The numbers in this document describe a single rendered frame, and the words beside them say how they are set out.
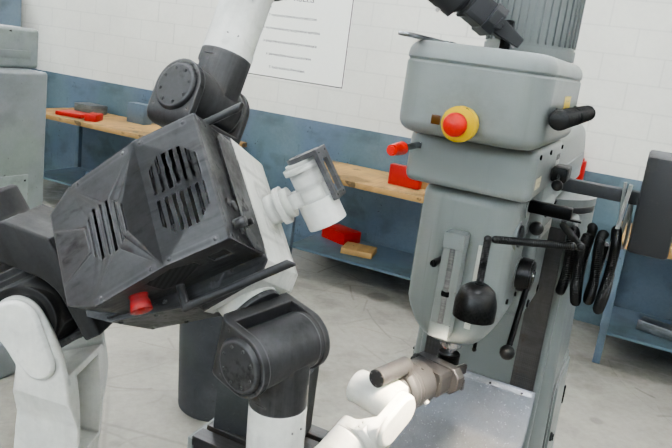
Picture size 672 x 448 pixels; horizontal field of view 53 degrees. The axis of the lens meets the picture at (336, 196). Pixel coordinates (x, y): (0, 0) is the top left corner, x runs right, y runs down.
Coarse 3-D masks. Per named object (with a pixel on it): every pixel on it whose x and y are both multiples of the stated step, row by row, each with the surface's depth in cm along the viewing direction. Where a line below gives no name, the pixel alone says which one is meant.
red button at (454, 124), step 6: (450, 114) 108; (456, 114) 107; (444, 120) 108; (450, 120) 108; (456, 120) 107; (462, 120) 107; (444, 126) 108; (450, 126) 108; (456, 126) 107; (462, 126) 107; (450, 132) 108; (456, 132) 108; (462, 132) 108
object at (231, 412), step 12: (312, 372) 162; (312, 384) 164; (228, 396) 163; (312, 396) 167; (216, 408) 164; (228, 408) 164; (240, 408) 163; (312, 408) 169; (216, 420) 165; (228, 420) 164; (240, 420) 163; (240, 432) 164
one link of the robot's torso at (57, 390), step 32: (0, 320) 106; (32, 320) 106; (32, 352) 107; (64, 352) 122; (96, 352) 120; (32, 384) 109; (64, 384) 108; (96, 384) 121; (32, 416) 113; (64, 416) 111; (96, 416) 123
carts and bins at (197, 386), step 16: (208, 320) 314; (192, 336) 320; (208, 336) 316; (192, 352) 322; (208, 352) 319; (192, 368) 324; (208, 368) 321; (192, 384) 326; (208, 384) 323; (192, 400) 328; (208, 400) 326; (192, 416) 330; (208, 416) 328
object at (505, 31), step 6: (504, 24) 126; (498, 30) 126; (504, 30) 126; (510, 30) 126; (498, 36) 127; (504, 36) 126; (510, 36) 126; (516, 36) 126; (510, 42) 127; (516, 42) 127
